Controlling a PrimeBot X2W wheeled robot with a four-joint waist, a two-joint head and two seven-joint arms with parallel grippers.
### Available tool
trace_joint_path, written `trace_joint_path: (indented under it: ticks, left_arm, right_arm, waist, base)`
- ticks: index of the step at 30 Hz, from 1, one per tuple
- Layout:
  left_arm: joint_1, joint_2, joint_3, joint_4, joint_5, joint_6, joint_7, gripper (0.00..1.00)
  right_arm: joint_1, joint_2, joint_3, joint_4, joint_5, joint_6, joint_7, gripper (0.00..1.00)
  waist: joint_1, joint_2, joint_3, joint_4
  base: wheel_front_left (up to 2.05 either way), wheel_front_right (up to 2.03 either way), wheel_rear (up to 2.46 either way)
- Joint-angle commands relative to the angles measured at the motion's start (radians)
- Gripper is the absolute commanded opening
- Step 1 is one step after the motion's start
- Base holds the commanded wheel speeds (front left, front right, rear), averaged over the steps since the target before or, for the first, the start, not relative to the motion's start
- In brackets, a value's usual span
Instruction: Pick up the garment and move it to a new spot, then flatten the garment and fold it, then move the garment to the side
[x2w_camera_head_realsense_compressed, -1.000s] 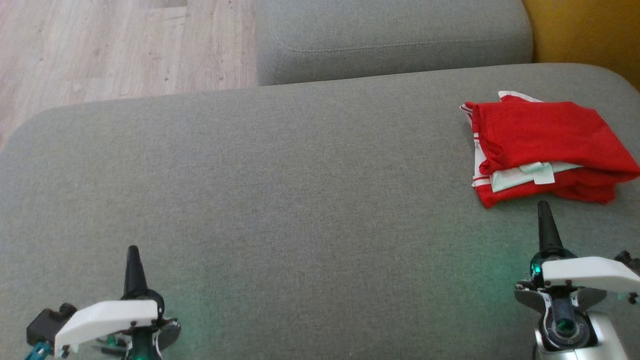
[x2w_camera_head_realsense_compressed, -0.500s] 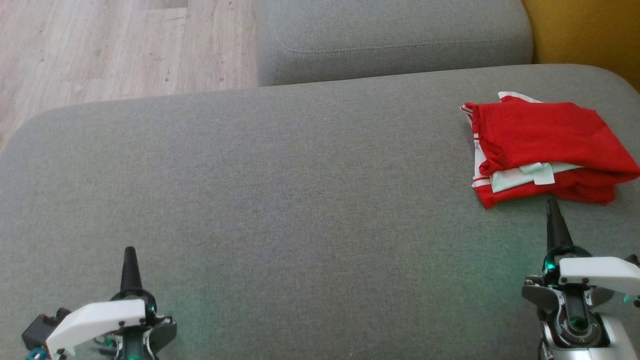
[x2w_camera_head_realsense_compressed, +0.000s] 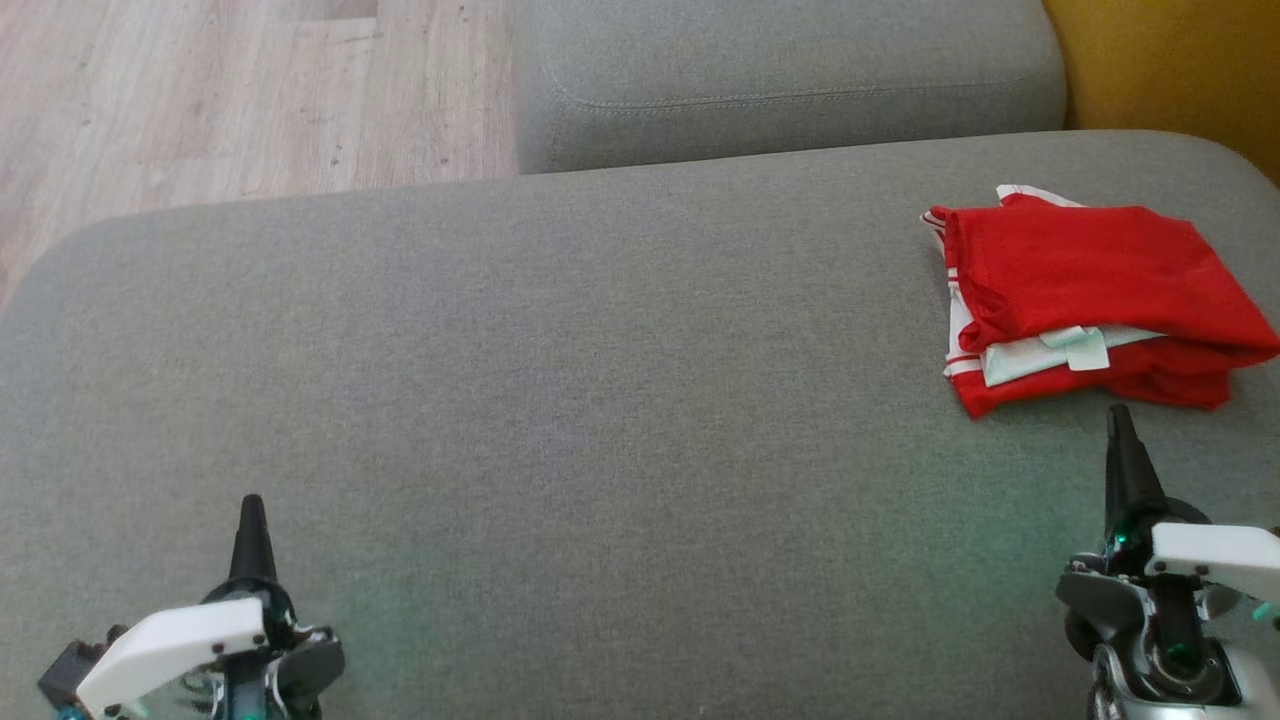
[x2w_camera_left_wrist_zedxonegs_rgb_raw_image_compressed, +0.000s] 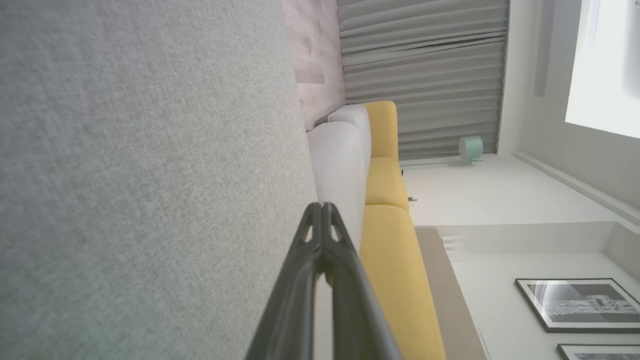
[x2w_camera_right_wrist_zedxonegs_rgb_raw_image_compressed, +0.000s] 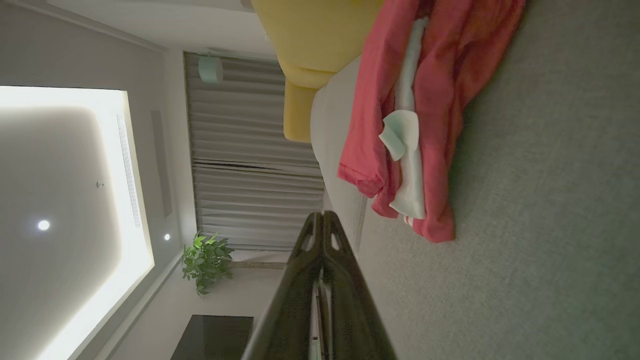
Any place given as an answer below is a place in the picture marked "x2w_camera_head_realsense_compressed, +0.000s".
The red shorts with white stripes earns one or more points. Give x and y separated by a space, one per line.
1030 193

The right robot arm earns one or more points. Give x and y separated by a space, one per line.
1255 695

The red and white basketball jersey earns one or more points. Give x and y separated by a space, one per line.
1080 270

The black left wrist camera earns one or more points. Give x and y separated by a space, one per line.
65 670

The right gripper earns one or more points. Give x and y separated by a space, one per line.
1220 560

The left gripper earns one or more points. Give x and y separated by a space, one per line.
170 650

